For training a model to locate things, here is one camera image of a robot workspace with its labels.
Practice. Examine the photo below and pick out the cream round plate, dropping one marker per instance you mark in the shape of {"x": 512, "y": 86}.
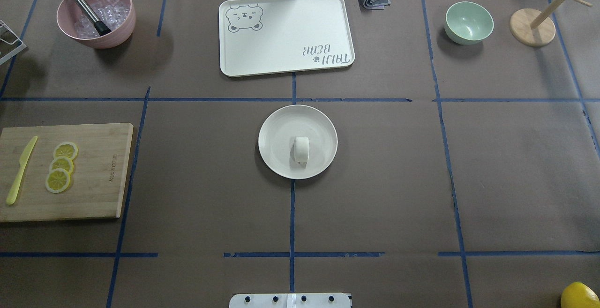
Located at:
{"x": 275, "y": 141}

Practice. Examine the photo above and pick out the cream bear tray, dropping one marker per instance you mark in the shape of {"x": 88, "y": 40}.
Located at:
{"x": 263, "y": 37}

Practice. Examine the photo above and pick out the green bowl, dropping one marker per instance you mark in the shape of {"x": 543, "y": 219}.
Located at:
{"x": 468, "y": 23}

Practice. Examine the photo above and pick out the wooden cutting board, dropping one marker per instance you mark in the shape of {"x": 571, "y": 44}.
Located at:
{"x": 97, "y": 184}

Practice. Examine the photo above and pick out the lemon slice far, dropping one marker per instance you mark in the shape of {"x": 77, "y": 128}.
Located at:
{"x": 66, "y": 149}

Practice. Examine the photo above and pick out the pink bowl with ice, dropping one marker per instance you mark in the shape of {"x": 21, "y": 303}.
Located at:
{"x": 118, "y": 15}

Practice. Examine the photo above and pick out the lemon slice middle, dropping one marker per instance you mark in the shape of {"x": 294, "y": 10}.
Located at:
{"x": 62, "y": 162}

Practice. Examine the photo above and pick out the wooden mug tree stand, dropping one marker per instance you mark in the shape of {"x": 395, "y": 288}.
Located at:
{"x": 532, "y": 27}

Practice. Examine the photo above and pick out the clear cup rack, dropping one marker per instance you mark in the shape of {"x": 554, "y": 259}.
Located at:
{"x": 10, "y": 44}

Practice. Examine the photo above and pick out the yellow plastic knife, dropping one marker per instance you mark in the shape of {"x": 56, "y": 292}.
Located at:
{"x": 23, "y": 161}

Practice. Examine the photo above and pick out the yellow lemon right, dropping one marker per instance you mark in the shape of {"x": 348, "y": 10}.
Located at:
{"x": 579, "y": 295}

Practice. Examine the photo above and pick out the white post base plate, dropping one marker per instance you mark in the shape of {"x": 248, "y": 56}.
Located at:
{"x": 291, "y": 300}

